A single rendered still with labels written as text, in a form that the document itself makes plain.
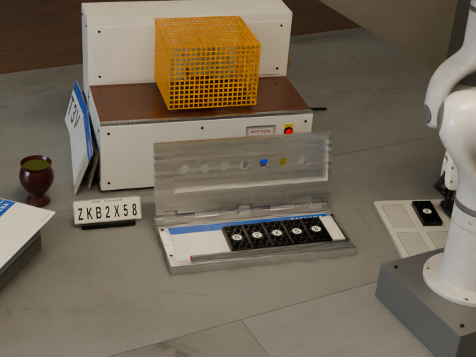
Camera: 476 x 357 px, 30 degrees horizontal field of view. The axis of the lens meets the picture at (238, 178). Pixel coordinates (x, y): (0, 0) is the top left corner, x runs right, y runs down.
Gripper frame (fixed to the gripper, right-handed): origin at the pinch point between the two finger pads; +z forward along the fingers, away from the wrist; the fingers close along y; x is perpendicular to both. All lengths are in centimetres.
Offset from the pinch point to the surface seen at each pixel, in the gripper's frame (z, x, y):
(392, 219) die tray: 2.5, 0.4, -17.6
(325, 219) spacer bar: 0.7, -1.3, -35.9
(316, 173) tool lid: -8.6, 6.4, -36.2
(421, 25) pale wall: -7, 233, 96
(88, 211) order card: -2, 8, -92
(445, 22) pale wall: -8, 237, 111
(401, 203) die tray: 1.1, 7.0, -12.4
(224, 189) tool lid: -7, 4, -60
